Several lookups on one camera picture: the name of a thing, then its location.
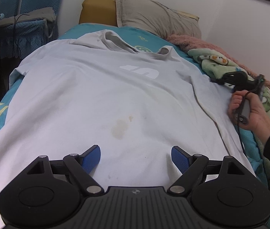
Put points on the white t-shirt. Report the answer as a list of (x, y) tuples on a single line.
[(135, 105)]

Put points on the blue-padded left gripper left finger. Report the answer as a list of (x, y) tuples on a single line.
[(80, 167)]

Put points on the grey pillow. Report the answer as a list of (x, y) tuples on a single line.
[(156, 18)]

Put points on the grey cloth on chair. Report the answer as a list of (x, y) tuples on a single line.
[(39, 14)]

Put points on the pink fluffy blanket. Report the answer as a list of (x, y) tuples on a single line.
[(187, 43)]

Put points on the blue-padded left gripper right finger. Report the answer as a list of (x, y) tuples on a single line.
[(191, 168)]

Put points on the blue covered chair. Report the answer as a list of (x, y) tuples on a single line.
[(27, 25)]

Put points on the teal smiley bed sheet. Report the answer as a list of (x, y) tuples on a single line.
[(146, 42)]

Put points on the right hand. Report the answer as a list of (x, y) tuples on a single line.
[(259, 121)]

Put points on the mustard yellow headboard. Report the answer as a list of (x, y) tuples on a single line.
[(99, 12)]

